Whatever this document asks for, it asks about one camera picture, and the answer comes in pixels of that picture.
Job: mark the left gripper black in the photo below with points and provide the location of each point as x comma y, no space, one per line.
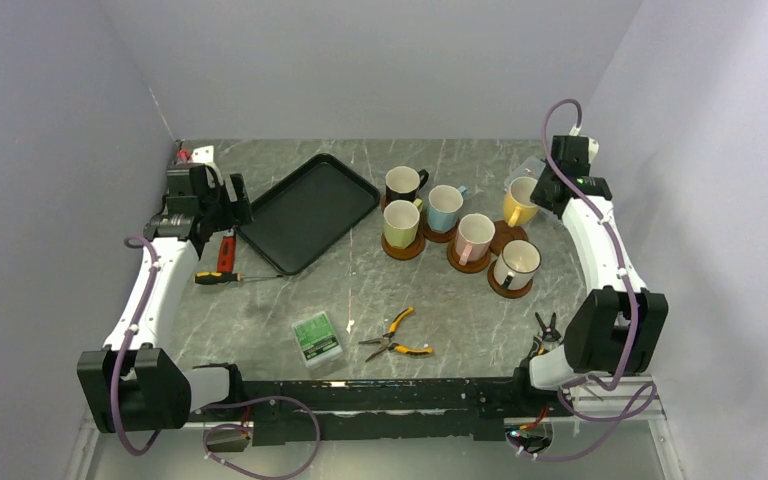
237,213

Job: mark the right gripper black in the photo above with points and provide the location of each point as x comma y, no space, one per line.
537,195

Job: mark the yellow mug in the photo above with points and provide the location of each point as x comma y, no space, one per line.
518,207

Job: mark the white ribbed mug black handle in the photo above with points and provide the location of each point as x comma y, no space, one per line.
516,265

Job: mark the pink mug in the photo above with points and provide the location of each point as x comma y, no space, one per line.
474,235

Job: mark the blue mug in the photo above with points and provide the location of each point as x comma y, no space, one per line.
445,203

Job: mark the green mug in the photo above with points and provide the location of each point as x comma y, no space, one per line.
401,219

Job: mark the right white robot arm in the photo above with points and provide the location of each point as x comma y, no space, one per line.
340,283

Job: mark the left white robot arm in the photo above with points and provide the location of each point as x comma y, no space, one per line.
131,383

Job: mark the clear plastic organizer box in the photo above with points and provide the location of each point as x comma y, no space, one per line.
532,167

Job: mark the black plastic tray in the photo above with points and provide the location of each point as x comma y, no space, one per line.
300,217

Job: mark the black yellow screwdriver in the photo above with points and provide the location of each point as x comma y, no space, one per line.
220,278

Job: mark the green screw bit box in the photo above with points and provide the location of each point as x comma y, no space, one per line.
317,340

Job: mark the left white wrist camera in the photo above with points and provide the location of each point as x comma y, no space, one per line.
201,155

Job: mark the black handled cutters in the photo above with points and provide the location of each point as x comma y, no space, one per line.
548,334

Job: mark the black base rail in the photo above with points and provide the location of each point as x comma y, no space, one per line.
481,408

